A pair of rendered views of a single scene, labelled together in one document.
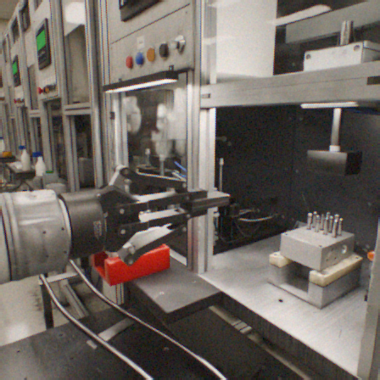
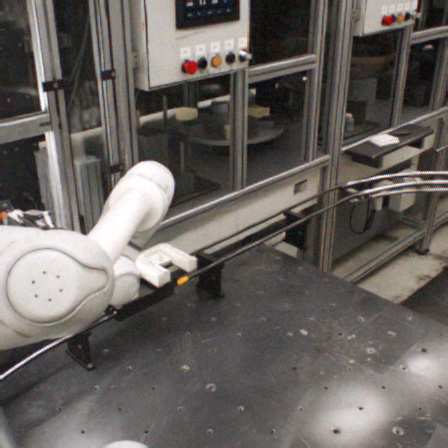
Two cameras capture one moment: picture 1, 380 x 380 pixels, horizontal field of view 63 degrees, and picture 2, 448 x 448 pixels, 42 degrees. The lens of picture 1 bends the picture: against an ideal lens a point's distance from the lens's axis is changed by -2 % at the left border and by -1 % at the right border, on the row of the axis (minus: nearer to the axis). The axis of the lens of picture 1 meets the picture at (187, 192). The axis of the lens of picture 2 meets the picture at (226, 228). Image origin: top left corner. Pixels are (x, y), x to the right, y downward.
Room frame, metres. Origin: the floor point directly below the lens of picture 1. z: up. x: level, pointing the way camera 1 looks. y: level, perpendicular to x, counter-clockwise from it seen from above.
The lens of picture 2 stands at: (0.18, 1.27, 1.76)
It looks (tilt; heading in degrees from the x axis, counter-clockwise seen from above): 27 degrees down; 260
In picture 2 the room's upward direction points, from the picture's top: straight up
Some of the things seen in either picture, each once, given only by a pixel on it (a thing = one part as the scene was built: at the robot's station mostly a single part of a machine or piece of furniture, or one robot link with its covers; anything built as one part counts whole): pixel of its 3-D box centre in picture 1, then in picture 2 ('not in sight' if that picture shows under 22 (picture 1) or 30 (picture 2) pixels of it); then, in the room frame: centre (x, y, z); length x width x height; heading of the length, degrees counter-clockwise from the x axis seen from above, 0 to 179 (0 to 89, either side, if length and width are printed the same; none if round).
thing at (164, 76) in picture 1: (135, 80); not in sight; (0.84, 0.13, 1.37); 0.36 x 0.04 x 0.04; 35
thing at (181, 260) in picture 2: not in sight; (133, 284); (0.20, -0.19, 0.84); 0.36 x 0.14 x 0.10; 35
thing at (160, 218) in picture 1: (152, 220); not in sight; (0.39, 0.05, 1.14); 0.11 x 0.04 x 0.01; 125
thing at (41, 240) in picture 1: (36, 231); not in sight; (0.31, 0.16, 1.15); 0.09 x 0.06 x 0.09; 35
